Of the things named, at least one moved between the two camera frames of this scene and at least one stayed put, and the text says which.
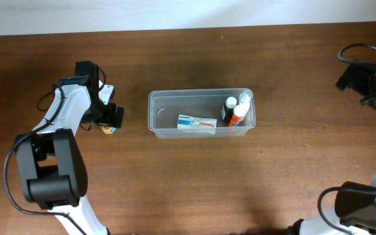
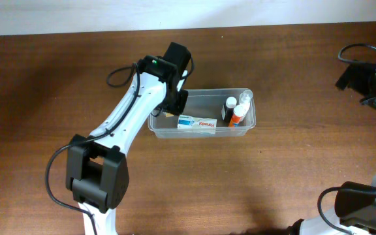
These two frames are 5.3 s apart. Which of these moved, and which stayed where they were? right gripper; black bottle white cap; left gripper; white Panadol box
Moved: left gripper
Stayed: black bottle white cap; right gripper; white Panadol box
